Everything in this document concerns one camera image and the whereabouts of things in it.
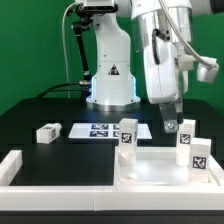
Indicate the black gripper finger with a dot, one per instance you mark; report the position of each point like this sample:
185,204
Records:
179,110
169,116

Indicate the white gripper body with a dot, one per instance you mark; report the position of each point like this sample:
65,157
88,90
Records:
164,82

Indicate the white square table top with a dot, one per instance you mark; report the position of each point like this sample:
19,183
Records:
157,166

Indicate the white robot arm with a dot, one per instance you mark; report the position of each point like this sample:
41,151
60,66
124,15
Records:
163,35

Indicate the white sheet with tag markers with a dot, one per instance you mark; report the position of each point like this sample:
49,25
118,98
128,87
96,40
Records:
94,131

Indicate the white U-shaped obstacle fence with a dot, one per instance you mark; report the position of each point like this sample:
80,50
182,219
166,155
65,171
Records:
101,198

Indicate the grey camera on mount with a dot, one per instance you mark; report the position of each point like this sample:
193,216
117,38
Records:
99,4

